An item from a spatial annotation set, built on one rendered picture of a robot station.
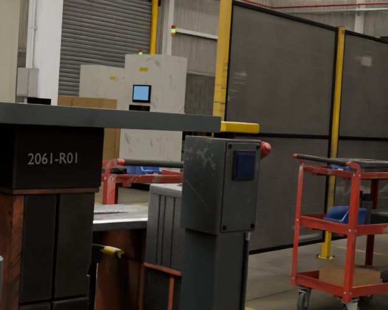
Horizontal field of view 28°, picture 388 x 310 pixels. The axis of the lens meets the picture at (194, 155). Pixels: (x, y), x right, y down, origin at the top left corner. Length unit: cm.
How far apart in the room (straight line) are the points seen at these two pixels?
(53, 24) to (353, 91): 303
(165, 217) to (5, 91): 721
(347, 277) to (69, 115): 390
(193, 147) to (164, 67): 1029
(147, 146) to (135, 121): 1059
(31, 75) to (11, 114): 434
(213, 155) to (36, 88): 417
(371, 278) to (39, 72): 242
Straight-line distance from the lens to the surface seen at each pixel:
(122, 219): 116
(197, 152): 92
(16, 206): 72
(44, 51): 505
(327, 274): 476
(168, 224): 111
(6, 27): 829
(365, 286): 466
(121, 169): 353
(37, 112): 68
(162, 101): 1119
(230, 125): 90
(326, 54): 661
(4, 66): 826
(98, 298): 134
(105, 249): 92
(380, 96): 754
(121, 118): 74
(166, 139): 1130
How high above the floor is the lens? 117
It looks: 3 degrees down
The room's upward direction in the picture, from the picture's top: 4 degrees clockwise
